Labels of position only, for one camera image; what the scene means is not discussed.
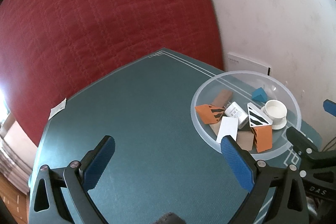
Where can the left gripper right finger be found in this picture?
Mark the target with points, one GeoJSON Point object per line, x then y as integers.
{"type": "Point", "coordinates": [288, 204]}

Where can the white paper card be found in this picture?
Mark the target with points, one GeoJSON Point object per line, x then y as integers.
{"type": "Point", "coordinates": [61, 106]}

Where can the red quilted sofa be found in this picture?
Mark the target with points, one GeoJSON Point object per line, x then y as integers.
{"type": "Point", "coordinates": [51, 49]}

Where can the plain orange block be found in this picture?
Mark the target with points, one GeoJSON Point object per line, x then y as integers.
{"type": "Point", "coordinates": [263, 138]}

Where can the white grey triangle block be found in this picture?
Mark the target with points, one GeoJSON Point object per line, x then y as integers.
{"type": "Point", "coordinates": [228, 127]}

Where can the light wooden block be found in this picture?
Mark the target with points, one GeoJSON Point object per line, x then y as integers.
{"type": "Point", "coordinates": [245, 140]}

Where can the white charger adapter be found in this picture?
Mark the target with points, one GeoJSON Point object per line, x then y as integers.
{"type": "Point", "coordinates": [235, 111]}

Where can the teal table mat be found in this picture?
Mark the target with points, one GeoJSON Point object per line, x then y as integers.
{"type": "Point", "coordinates": [166, 159]}

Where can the white wall panel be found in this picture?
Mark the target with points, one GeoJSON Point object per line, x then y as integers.
{"type": "Point", "coordinates": [238, 63]}

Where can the brown wooden block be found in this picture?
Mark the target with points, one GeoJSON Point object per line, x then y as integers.
{"type": "Point", "coordinates": [222, 99]}

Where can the white ceramic cup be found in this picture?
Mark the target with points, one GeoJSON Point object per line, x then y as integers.
{"type": "Point", "coordinates": [277, 112]}

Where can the white black striped triangle block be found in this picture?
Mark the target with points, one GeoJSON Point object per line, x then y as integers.
{"type": "Point", "coordinates": [257, 117]}

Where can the orange black striped block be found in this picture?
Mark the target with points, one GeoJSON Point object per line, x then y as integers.
{"type": "Point", "coordinates": [209, 114]}

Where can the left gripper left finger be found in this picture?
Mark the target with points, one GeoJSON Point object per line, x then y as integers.
{"type": "Point", "coordinates": [78, 177]}

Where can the blue block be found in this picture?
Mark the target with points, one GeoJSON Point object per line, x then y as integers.
{"type": "Point", "coordinates": [259, 95]}

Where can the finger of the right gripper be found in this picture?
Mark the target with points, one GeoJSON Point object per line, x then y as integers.
{"type": "Point", "coordinates": [330, 107]}
{"type": "Point", "coordinates": [301, 144]}

